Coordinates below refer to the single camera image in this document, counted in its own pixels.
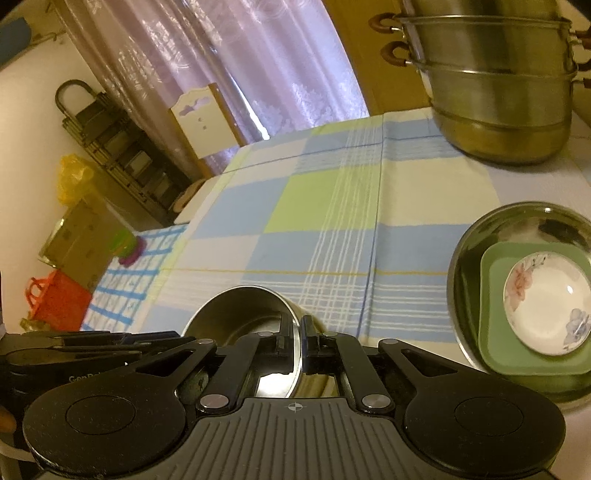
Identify stainless steel bowl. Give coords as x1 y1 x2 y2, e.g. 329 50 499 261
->
181 285 345 400

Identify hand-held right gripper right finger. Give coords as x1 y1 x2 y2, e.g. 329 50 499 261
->
301 315 478 413

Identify green square plate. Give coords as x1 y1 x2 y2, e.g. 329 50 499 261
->
479 242 591 377

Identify blue green checked tablecloth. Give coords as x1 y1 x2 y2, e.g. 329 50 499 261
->
148 108 591 370

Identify floral white small dish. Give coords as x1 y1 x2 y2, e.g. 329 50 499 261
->
502 251 591 356

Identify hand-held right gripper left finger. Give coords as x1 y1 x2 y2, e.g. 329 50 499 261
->
124 318 303 414

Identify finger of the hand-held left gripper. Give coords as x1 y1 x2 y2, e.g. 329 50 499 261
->
7 338 198 366
0 330 184 352

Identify green pink plastic cups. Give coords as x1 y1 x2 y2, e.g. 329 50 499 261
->
110 230 148 267

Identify wooden door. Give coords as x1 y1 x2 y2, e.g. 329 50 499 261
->
322 0 435 117

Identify yellow plastic bag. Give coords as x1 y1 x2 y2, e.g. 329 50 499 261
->
57 154 96 206

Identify sheer purple curtain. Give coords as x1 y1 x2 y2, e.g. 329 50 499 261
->
51 0 371 177

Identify white wooden chair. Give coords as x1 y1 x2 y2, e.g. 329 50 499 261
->
167 82 242 160

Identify orange bag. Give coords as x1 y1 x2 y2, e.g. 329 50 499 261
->
23 270 94 332

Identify black folding rack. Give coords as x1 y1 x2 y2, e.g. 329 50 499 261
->
54 79 193 228

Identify blue white gingham cloth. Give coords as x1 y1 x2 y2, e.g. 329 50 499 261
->
80 223 191 332

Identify large stainless steel plate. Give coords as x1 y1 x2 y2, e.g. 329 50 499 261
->
446 200 591 412

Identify cardboard box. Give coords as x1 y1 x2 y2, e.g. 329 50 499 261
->
39 200 117 291

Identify stainless steel steamer pot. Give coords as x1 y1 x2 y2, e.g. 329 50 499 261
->
369 0 591 167

